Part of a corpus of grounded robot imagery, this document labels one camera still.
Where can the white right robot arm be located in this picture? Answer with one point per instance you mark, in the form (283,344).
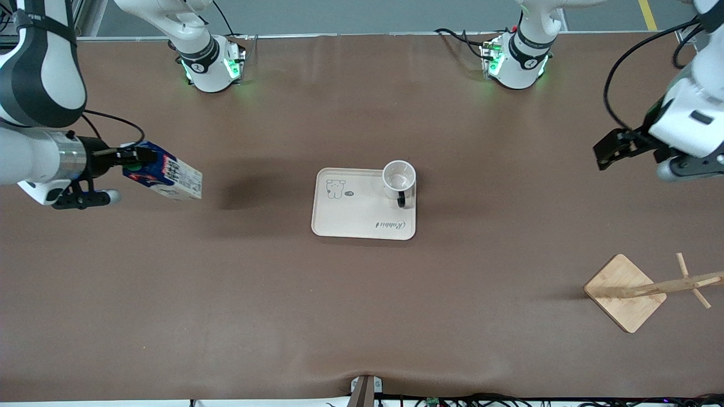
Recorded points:
(39,73)

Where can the cream tray with bear print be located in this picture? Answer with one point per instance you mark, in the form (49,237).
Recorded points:
(356,215)

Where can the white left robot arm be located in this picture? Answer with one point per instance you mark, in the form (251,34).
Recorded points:
(523,68)

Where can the wooden cup stand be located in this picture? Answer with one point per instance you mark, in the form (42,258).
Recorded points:
(619,294)

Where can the blue white milk carton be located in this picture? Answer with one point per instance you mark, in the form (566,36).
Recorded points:
(175,178)

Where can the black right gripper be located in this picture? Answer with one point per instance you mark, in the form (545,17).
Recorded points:
(98,157)

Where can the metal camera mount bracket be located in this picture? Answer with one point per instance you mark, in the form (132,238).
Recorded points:
(365,393)

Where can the small green circuit board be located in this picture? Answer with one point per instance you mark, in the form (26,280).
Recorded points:
(433,402)

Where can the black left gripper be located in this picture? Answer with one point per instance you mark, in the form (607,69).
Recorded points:
(638,141)

